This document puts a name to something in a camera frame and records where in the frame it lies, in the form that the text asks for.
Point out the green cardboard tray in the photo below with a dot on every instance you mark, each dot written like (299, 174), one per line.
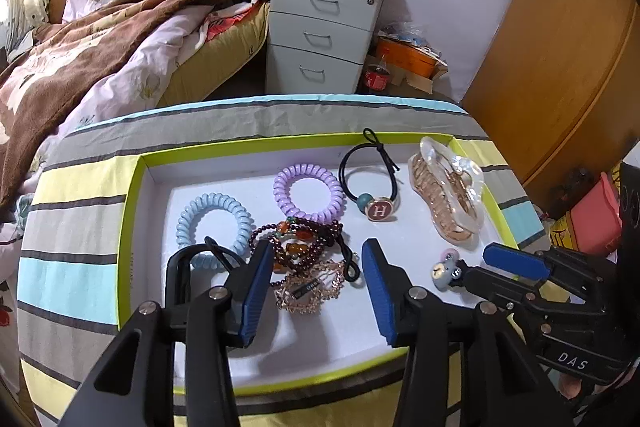
(210, 177)

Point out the pink bag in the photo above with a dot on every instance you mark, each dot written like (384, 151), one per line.
(595, 217)

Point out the red white cloth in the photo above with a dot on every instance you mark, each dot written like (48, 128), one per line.
(225, 24)

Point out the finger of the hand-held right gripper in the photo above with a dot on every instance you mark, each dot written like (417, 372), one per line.
(515, 262)
(495, 289)

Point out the pearly hair claw clip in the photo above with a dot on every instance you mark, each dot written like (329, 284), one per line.
(445, 202)

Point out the large wooden door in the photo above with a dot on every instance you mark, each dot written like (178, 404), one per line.
(550, 57)

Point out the grey drawer nightstand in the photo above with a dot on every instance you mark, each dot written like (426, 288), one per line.
(320, 37)

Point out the person's right hand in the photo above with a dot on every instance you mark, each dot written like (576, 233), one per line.
(575, 387)

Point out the red drink bottle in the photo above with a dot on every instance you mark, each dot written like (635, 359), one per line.
(377, 77)

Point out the gold hair clip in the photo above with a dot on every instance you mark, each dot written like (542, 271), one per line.
(300, 302)

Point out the pale floral quilt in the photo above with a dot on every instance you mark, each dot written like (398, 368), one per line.
(145, 72)

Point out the cardboard box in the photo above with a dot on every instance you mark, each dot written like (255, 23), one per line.
(425, 83)

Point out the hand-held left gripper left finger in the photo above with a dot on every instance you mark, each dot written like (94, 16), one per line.
(255, 292)

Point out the grey bear hair clip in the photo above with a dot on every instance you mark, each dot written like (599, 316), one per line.
(442, 274)

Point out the clear plastic bag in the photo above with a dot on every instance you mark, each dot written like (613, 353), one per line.
(410, 34)

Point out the yellow printed bag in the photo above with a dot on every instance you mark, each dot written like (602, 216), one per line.
(564, 232)

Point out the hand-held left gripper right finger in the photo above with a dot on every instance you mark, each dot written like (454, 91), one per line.
(380, 292)

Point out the orange box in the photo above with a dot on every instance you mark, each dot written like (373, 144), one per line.
(405, 57)

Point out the brown plush blanket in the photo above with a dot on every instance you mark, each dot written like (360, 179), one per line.
(75, 57)

